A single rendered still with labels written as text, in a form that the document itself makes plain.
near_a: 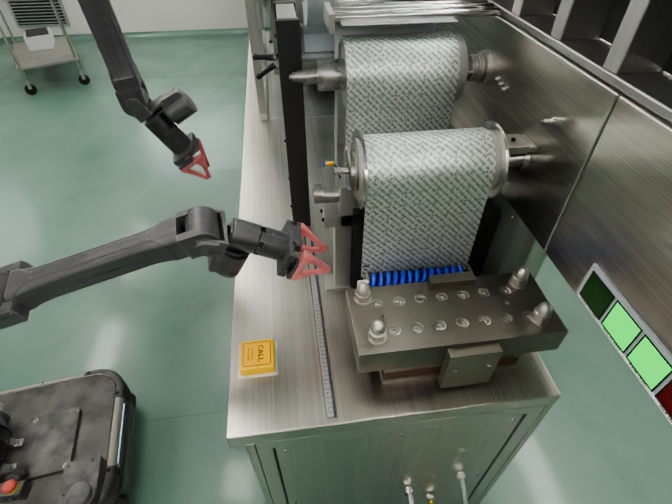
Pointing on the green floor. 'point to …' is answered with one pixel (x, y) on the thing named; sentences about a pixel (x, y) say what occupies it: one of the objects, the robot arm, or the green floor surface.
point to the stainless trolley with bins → (42, 50)
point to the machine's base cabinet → (395, 460)
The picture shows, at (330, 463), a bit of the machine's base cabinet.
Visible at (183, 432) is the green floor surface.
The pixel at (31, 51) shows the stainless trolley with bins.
